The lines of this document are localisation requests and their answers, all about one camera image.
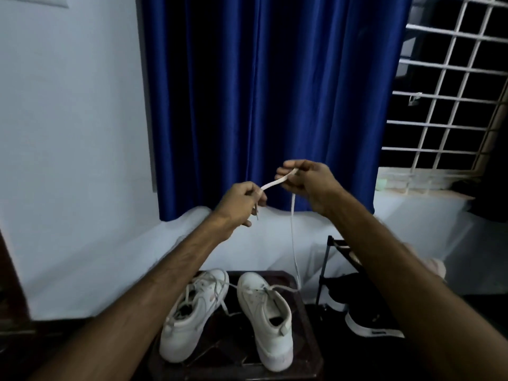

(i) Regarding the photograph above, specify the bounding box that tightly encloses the person's right hand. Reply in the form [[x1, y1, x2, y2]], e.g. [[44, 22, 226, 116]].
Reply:
[[274, 159, 346, 217]]

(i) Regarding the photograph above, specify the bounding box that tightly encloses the person's left hand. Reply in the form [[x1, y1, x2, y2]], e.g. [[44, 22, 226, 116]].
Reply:
[[212, 181, 269, 234]]

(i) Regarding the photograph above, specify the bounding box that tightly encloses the person's right forearm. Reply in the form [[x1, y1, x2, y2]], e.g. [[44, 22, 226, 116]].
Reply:
[[323, 192, 508, 381]]

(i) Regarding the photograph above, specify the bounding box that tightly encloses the person's left forearm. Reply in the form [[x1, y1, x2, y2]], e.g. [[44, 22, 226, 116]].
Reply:
[[30, 216, 235, 381]]

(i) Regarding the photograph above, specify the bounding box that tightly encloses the black shoe rack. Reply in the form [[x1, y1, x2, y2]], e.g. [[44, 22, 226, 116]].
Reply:
[[315, 235, 405, 342]]

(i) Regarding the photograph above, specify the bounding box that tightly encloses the blue curtain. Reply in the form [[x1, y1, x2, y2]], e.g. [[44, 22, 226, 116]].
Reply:
[[141, 0, 413, 222], [450, 95, 508, 223]]

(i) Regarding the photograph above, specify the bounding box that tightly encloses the black sneaker white sole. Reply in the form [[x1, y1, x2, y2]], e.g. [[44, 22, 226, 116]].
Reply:
[[344, 309, 405, 339], [325, 287, 350, 313]]

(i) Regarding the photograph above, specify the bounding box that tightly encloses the dark brown plastic stool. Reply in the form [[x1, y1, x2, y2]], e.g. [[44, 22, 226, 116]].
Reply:
[[147, 270, 324, 381]]

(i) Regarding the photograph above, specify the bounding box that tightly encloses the pink sneaker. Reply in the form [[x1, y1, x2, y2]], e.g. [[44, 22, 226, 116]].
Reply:
[[404, 243, 447, 282]]

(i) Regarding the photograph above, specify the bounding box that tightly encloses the white window grille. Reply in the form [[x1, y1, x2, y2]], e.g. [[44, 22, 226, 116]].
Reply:
[[375, 0, 508, 193]]

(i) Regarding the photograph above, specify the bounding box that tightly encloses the brown wooden door frame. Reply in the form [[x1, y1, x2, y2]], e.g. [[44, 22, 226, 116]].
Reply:
[[0, 230, 34, 334]]

